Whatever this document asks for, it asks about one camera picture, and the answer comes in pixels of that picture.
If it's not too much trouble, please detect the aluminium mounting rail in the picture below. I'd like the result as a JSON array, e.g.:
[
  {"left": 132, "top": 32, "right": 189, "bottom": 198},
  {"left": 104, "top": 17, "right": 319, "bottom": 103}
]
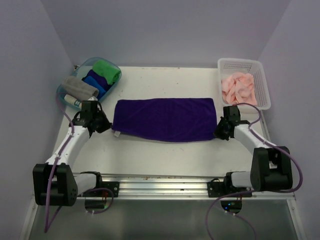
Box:
[{"left": 32, "top": 174, "right": 296, "bottom": 201}]

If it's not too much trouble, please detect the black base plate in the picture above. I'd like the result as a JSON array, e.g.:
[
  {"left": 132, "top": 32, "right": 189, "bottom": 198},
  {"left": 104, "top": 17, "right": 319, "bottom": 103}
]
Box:
[
  {"left": 206, "top": 181, "right": 248, "bottom": 198},
  {"left": 83, "top": 181, "right": 120, "bottom": 198}
]

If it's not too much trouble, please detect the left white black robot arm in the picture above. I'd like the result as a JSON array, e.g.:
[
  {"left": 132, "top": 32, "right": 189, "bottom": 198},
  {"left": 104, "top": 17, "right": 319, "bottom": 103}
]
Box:
[{"left": 32, "top": 100, "right": 112, "bottom": 207}]

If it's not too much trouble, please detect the purple rolled towel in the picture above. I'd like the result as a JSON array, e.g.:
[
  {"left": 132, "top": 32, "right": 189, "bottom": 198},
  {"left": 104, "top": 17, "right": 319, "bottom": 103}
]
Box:
[{"left": 86, "top": 69, "right": 112, "bottom": 92}]

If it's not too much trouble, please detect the grey towel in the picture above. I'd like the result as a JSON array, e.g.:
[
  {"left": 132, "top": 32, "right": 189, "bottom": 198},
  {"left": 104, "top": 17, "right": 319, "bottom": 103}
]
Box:
[{"left": 61, "top": 76, "right": 99, "bottom": 101}]

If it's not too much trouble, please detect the blue translucent plastic bin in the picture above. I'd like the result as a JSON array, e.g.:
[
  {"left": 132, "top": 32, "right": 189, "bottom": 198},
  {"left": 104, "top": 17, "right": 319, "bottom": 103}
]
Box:
[{"left": 56, "top": 57, "right": 122, "bottom": 111}]

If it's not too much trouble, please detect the white plastic basket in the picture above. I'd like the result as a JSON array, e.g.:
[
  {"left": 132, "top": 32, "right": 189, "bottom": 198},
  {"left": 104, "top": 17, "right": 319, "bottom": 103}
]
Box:
[{"left": 217, "top": 58, "right": 271, "bottom": 111}]

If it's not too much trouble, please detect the beige patterned rolled towel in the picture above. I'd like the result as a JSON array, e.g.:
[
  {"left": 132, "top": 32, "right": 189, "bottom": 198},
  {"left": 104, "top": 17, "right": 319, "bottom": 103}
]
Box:
[{"left": 64, "top": 94, "right": 82, "bottom": 109}]

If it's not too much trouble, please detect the green rolled towel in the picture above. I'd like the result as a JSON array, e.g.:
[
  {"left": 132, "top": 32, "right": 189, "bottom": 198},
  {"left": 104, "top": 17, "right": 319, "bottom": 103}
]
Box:
[{"left": 92, "top": 60, "right": 122, "bottom": 85}]

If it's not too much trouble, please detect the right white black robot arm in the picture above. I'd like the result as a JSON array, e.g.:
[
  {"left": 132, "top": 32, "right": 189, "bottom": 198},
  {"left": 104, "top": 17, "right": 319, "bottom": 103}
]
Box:
[{"left": 214, "top": 105, "right": 293, "bottom": 197}]

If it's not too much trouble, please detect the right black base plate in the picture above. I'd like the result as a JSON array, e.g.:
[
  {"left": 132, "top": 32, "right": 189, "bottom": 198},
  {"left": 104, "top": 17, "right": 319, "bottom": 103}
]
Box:
[{"left": 206, "top": 181, "right": 248, "bottom": 198}]

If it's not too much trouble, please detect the pink towel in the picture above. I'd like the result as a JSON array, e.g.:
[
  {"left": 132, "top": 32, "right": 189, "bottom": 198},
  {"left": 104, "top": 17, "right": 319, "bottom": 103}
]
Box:
[{"left": 221, "top": 72, "right": 258, "bottom": 106}]

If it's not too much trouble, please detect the purple towel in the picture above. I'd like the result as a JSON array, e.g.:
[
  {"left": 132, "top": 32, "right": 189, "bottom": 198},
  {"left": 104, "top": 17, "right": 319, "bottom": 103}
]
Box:
[
  {"left": 112, "top": 98, "right": 217, "bottom": 143},
  {"left": 86, "top": 69, "right": 112, "bottom": 92}
]

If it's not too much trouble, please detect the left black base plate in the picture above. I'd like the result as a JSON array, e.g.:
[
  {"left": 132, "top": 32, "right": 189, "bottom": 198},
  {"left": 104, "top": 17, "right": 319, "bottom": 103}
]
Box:
[{"left": 83, "top": 181, "right": 120, "bottom": 198}]

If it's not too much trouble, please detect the blue rolled towel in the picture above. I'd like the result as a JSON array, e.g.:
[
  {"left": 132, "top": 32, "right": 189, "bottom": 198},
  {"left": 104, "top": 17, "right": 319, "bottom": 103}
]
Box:
[{"left": 82, "top": 76, "right": 106, "bottom": 100}]

